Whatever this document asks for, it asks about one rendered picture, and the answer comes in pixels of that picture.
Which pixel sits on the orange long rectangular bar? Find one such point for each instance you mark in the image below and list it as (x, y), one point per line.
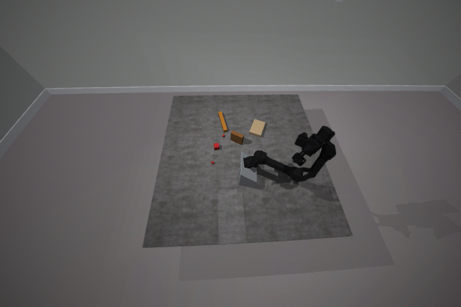
(222, 121)

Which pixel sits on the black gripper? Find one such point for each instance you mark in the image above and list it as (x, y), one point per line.
(313, 144)

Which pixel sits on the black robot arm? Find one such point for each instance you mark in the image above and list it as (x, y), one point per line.
(296, 174)

